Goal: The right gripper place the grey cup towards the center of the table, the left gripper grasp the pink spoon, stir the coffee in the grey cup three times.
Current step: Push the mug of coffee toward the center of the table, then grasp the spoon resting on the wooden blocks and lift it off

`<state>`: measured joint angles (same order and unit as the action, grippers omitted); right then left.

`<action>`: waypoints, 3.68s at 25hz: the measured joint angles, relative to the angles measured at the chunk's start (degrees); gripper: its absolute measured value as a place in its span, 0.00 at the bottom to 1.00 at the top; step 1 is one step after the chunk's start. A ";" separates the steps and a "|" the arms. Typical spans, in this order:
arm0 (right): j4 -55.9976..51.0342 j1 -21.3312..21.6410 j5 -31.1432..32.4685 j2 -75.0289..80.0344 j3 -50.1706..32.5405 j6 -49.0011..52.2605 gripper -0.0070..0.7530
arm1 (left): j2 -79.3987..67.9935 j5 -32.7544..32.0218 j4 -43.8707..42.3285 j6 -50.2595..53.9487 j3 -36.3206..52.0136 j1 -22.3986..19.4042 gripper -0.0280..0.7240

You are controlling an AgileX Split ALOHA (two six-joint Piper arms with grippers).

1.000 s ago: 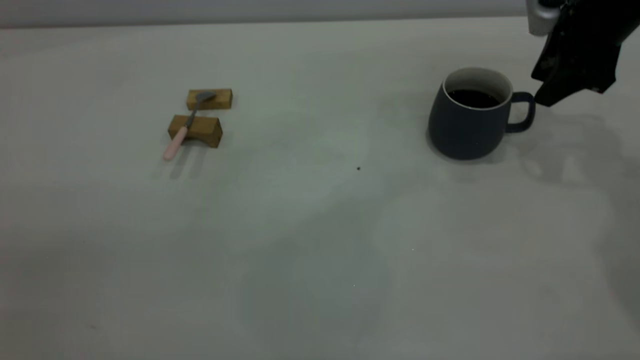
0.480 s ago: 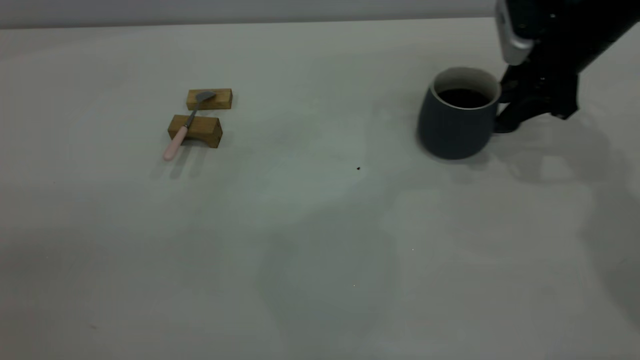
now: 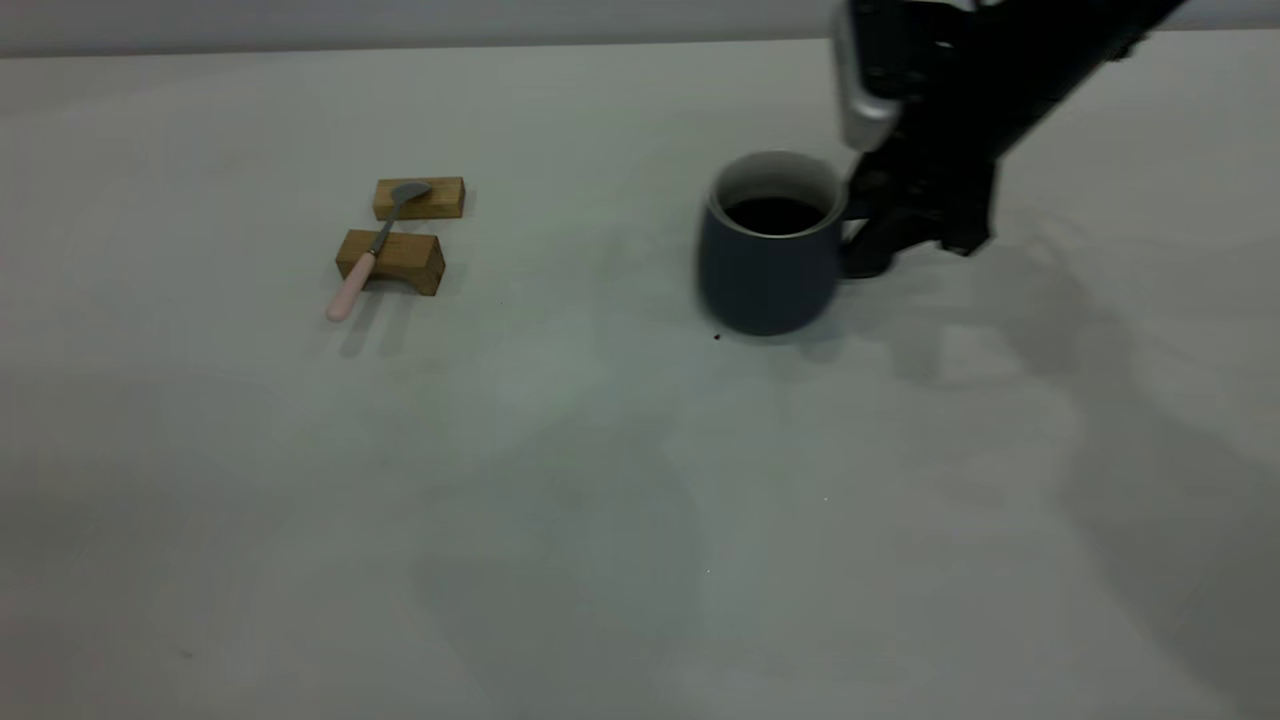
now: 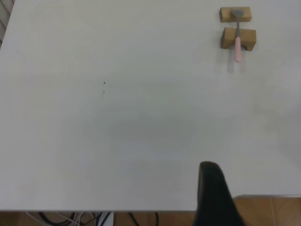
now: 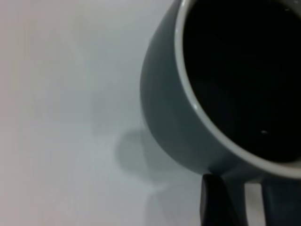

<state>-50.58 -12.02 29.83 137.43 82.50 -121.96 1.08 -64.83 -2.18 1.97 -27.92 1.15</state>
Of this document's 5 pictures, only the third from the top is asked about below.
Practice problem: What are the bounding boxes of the pink handled metal spoon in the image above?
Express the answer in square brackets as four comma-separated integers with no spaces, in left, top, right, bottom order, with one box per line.
[326,181,435,323]

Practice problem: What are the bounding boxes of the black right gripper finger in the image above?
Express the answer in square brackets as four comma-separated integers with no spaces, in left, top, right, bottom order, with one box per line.
[838,215,916,281]
[938,190,997,257]

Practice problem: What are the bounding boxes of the dark grey ceramic cup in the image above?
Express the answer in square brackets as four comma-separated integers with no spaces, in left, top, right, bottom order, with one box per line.
[697,151,851,338]

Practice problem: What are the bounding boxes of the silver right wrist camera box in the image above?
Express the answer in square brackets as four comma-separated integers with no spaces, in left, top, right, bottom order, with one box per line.
[832,0,976,154]

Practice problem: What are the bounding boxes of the notched wooden block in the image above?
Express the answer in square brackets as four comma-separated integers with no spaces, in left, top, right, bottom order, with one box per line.
[335,229,447,298]

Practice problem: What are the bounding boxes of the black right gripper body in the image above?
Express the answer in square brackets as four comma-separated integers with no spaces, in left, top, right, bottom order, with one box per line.
[846,115,1001,236]

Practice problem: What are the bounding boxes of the flat wooden block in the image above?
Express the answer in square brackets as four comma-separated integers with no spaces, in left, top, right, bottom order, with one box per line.
[373,177,467,223]

